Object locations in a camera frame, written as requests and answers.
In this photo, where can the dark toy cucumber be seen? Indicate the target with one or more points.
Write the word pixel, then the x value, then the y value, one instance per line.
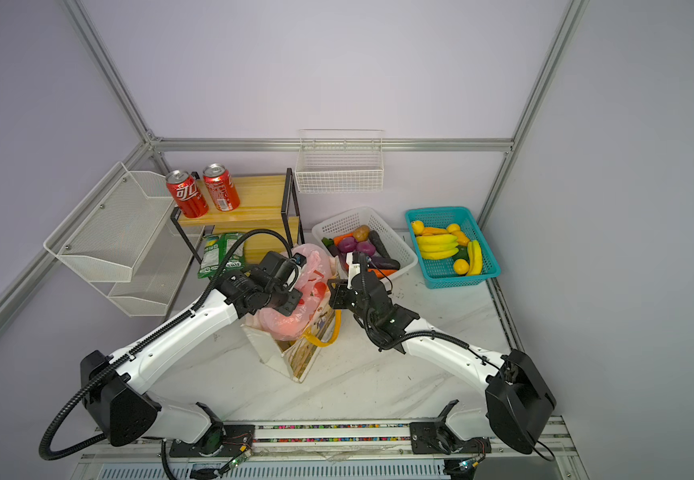
pixel 377 241

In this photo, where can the red cola can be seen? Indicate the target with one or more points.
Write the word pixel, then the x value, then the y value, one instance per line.
pixel 184 189
pixel 221 187

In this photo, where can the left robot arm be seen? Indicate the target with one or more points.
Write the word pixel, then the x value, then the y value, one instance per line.
pixel 115 388

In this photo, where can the white canvas tote bag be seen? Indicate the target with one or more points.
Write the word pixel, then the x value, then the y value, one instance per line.
pixel 294 359

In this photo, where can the brown toy potato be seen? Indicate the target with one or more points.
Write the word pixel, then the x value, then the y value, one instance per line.
pixel 362 233

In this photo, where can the wooden black-frame shelf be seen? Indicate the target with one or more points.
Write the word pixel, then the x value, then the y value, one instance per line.
pixel 266 202

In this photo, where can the purple toy onion right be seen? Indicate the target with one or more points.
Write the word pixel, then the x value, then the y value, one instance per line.
pixel 367 248

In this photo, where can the red cola can right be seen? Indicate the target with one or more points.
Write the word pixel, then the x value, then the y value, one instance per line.
pixel 221 187

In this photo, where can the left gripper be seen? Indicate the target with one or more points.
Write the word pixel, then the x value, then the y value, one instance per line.
pixel 294 296

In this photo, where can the red cola can left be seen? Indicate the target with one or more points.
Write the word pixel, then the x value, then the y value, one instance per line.
pixel 184 189

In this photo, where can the yellow toy banana right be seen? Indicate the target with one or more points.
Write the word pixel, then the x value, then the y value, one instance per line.
pixel 476 260

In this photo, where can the yellow toy lemon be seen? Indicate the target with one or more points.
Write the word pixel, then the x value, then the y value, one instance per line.
pixel 461 267
pixel 418 227

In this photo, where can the purple toy onion left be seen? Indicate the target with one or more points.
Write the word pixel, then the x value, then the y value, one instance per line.
pixel 347 244

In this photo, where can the white mesh tiered rack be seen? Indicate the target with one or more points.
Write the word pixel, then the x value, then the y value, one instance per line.
pixel 123 242

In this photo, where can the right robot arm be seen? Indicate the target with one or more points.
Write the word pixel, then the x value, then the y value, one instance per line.
pixel 519 402

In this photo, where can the orange toy carrot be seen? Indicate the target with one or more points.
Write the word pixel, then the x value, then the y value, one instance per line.
pixel 383 273

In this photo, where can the green snack bag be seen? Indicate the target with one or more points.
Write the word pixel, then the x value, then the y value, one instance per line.
pixel 215 250

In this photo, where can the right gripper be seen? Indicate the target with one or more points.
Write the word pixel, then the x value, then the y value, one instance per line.
pixel 336 294

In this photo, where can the teal plastic basket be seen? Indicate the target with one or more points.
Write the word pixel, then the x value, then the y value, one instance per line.
pixel 458 221

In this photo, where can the white wire wall basket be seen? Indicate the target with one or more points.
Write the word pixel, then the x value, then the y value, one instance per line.
pixel 336 161

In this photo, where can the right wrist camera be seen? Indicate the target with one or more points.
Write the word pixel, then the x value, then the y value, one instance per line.
pixel 353 260

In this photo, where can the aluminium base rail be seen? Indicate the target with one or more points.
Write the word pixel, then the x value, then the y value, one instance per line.
pixel 348 449

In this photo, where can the purple toy eggplant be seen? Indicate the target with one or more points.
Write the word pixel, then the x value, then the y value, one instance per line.
pixel 385 263

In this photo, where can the purple toy onion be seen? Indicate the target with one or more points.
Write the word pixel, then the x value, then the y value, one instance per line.
pixel 367 248
pixel 347 244

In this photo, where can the yellow toy banana bunch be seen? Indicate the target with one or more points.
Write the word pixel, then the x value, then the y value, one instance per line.
pixel 437 247

